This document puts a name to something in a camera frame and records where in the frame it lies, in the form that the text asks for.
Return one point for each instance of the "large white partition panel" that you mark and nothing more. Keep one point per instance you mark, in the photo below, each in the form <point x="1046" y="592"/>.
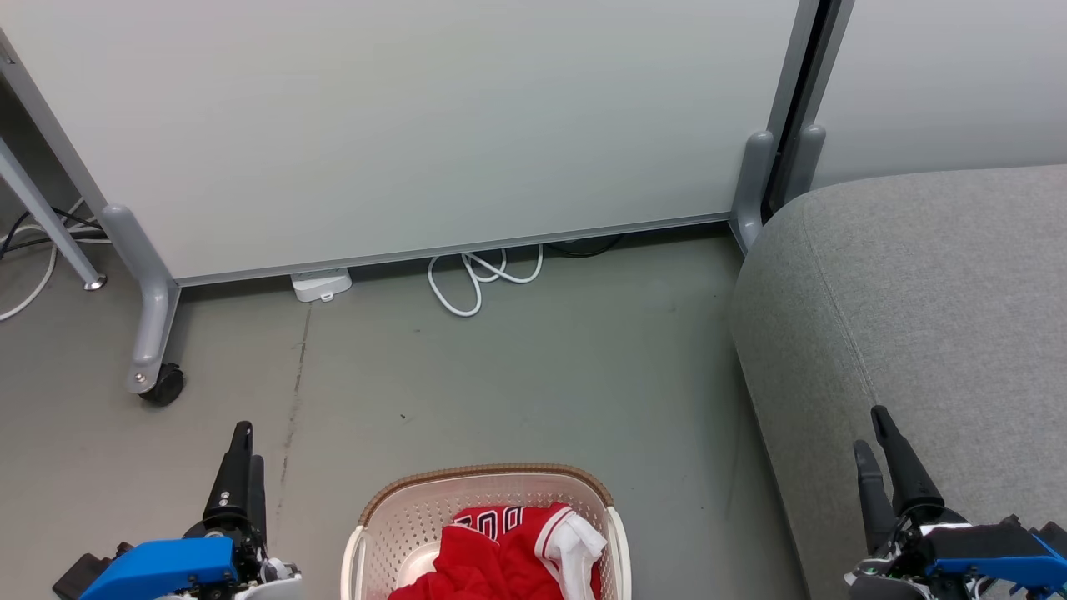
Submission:
<point x="417" y="125"/>

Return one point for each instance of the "small white partition panel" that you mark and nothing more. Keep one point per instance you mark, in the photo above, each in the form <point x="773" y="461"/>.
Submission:
<point x="950" y="83"/>

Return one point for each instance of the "red white sports jersey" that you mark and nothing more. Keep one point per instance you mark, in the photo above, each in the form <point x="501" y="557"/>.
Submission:
<point x="492" y="558"/>

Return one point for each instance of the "grey partition leg with caster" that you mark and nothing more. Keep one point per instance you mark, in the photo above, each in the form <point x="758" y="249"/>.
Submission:
<point x="154" y="308"/>

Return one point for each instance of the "grey metal table leg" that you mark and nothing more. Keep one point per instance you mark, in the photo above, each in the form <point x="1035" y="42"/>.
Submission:
<point x="50" y="217"/>

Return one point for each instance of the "white power strip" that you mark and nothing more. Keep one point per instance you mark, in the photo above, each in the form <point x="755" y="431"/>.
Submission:
<point x="321" y="285"/>

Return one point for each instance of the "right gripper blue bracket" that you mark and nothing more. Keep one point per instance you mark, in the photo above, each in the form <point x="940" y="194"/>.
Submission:
<point x="975" y="558"/>

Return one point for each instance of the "grey fabric sofa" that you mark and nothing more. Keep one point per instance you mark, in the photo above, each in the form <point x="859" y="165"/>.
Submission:
<point x="917" y="317"/>

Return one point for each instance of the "cream perforated laundry basket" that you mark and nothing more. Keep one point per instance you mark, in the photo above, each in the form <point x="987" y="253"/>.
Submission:
<point x="400" y="525"/>

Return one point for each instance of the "black caster wheel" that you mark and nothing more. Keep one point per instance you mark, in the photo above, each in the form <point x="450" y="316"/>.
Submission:
<point x="164" y="387"/>

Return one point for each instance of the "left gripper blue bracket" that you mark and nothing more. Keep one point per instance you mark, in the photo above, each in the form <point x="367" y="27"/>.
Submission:
<point x="167" y="567"/>

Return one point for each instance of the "short grey partition leg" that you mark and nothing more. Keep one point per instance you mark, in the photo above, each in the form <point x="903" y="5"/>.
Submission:
<point x="753" y="183"/>
<point x="805" y="162"/>

